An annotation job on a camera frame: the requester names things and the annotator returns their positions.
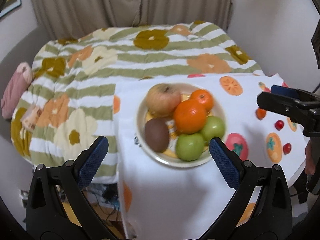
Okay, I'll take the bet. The beige curtain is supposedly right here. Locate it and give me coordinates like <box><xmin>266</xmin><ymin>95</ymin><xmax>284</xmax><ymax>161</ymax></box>
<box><xmin>27</xmin><ymin>0</ymin><xmax>236</xmax><ymax>40</ymax></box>

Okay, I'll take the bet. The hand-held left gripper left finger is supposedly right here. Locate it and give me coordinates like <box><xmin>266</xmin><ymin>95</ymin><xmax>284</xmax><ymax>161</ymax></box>
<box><xmin>25</xmin><ymin>135</ymin><xmax>109</xmax><ymax>232</ymax></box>

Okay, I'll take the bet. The duck print plate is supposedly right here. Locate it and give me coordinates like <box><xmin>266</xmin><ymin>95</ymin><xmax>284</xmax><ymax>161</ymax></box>
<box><xmin>136</xmin><ymin>83</ymin><xmax>227</xmax><ymax>168</ymax></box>

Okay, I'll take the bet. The orange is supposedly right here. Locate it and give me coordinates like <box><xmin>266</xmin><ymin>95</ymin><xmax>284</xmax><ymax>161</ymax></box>
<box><xmin>190</xmin><ymin>89</ymin><xmax>214</xmax><ymax>112</ymax></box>
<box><xmin>173</xmin><ymin>99</ymin><xmax>207</xmax><ymax>134</ymax></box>

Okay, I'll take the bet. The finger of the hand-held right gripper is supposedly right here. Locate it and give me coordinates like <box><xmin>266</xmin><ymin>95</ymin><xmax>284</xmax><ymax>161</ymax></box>
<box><xmin>271</xmin><ymin>85</ymin><xmax>320</xmax><ymax>103</ymax></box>
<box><xmin>257</xmin><ymin>92</ymin><xmax>309</xmax><ymax>125</ymax></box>

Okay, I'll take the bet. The black floor cable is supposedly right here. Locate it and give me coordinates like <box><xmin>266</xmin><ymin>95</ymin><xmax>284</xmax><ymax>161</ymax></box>
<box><xmin>86</xmin><ymin>187</ymin><xmax>121</xmax><ymax>227</ymax></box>

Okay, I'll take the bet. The person's right hand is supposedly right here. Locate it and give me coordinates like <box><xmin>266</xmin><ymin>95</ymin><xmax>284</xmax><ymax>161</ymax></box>
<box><xmin>304</xmin><ymin>140</ymin><xmax>318</xmax><ymax>176</ymax></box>

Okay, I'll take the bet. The brown kiwi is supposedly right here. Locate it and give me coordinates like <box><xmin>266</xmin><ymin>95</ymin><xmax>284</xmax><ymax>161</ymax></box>
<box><xmin>144</xmin><ymin>119</ymin><xmax>170</xmax><ymax>153</ymax></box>

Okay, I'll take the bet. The framed wall poster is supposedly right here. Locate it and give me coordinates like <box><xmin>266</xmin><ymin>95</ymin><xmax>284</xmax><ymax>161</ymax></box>
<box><xmin>0</xmin><ymin>0</ymin><xmax>22</xmax><ymax>18</ymax></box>

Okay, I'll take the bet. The tissue pack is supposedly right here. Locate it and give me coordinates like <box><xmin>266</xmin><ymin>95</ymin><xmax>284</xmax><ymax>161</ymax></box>
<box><xmin>21</xmin><ymin>106</ymin><xmax>42</xmax><ymax>132</ymax></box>

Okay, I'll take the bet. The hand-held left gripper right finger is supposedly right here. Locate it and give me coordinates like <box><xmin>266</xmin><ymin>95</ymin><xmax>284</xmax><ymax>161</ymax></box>
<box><xmin>209</xmin><ymin>137</ymin><xmax>293</xmax><ymax>232</ymax></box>

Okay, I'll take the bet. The yellow red apple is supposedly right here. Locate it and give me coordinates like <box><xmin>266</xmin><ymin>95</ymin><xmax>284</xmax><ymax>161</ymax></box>
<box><xmin>146</xmin><ymin>84</ymin><xmax>182</xmax><ymax>117</ymax></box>

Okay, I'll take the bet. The grey bed headboard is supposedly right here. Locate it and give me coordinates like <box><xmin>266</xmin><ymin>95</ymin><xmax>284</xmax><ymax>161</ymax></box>
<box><xmin>0</xmin><ymin>25</ymin><xmax>50</xmax><ymax>130</ymax></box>

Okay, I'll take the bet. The green apple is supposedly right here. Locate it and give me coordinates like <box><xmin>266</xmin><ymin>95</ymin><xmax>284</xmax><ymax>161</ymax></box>
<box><xmin>200</xmin><ymin>116</ymin><xmax>226</xmax><ymax>142</ymax></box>
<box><xmin>175</xmin><ymin>133</ymin><xmax>205</xmax><ymax>162</ymax></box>

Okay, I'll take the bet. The fruit print white tablecloth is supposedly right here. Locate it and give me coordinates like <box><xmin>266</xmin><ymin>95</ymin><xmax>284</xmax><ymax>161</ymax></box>
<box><xmin>114</xmin><ymin>74</ymin><xmax>308</xmax><ymax>239</ymax></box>

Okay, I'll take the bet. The floral striped blanket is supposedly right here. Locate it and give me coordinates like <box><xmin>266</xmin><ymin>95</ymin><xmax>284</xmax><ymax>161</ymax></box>
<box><xmin>10</xmin><ymin>21</ymin><xmax>266</xmax><ymax>183</ymax></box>

